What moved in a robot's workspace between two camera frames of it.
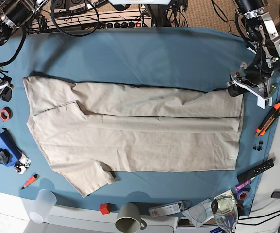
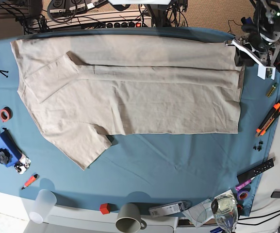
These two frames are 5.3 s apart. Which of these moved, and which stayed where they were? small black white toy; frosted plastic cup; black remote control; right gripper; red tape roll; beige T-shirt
Moved: right gripper; beige T-shirt
Stayed: red tape roll; black remote control; frosted plastic cup; small black white toy
